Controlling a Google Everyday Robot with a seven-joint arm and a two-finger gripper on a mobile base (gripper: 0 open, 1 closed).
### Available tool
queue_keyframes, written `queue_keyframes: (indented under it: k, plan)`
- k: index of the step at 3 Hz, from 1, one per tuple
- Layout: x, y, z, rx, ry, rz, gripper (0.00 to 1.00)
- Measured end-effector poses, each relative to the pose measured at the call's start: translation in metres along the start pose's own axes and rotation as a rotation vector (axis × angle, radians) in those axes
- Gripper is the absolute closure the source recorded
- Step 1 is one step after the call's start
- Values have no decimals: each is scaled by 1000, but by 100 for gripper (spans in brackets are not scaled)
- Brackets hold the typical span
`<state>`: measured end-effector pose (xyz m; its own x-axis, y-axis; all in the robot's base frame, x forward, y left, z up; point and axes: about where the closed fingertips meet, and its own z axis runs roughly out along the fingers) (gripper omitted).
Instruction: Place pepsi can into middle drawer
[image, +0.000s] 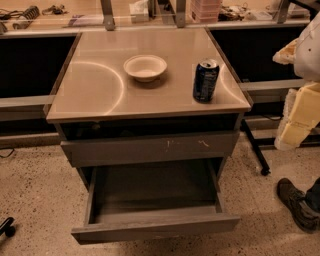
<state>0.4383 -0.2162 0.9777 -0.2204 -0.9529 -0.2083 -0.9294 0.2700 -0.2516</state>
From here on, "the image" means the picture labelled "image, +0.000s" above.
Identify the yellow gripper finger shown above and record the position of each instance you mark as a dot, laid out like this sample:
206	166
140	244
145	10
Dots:
301	114
286	55

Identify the dark brown shoe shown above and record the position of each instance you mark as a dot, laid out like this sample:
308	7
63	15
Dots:
303	206

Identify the black coiled tool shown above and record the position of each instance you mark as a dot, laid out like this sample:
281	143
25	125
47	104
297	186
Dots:
31	13

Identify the blue pepsi can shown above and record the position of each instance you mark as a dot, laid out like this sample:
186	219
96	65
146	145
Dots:
206	76

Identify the open grey middle drawer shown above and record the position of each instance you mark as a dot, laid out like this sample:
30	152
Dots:
153	201

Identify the pink stacked plastic containers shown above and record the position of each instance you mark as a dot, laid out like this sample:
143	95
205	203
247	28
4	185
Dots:
205	11

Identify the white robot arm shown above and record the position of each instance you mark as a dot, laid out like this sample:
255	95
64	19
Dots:
307	55

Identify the white tissue box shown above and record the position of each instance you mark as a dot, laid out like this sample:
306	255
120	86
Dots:
139	11

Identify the grey drawer cabinet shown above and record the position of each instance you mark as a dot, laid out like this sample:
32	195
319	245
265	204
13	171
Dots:
97	99

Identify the black table leg frame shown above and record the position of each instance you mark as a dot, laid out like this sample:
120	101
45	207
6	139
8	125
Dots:
312	140

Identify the white paper bowl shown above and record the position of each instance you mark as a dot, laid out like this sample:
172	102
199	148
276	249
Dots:
145	68

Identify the black chair caster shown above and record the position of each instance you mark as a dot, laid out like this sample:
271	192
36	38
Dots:
7	227

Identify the closed grey top drawer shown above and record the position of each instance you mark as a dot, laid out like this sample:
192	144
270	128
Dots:
144	149

